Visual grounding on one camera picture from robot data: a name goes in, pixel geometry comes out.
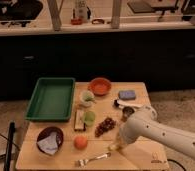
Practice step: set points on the bunch of dark grapes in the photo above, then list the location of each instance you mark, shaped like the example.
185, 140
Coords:
105, 126

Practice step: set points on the brown white sponge block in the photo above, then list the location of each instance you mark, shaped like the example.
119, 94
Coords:
78, 123

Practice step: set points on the blue sponge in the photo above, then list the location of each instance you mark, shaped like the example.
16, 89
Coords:
127, 95

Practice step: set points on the silver fork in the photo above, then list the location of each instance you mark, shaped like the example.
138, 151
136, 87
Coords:
84, 162

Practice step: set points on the orange bowl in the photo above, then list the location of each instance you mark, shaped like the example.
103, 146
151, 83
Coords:
100, 86

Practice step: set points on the black pole left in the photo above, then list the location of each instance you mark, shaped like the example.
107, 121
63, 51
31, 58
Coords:
9, 147

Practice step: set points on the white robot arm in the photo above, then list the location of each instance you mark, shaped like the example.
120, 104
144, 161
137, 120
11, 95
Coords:
144, 123

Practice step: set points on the dark bowl with white cloth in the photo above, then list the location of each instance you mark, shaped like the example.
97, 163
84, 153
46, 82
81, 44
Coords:
50, 140

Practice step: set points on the red object on shelf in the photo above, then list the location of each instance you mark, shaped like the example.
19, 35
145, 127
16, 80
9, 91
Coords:
76, 21

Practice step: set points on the beige wooden gripper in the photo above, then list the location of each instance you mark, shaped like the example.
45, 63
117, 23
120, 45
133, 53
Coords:
118, 143

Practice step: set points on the green plastic tray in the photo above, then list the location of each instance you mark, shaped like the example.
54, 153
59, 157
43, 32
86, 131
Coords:
51, 100

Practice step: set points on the orange fruit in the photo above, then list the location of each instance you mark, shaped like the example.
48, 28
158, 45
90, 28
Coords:
80, 142

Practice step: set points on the black office chair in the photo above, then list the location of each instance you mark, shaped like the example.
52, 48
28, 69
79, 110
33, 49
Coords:
21, 12

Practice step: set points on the dark metal cup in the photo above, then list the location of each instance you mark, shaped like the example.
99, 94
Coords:
127, 112

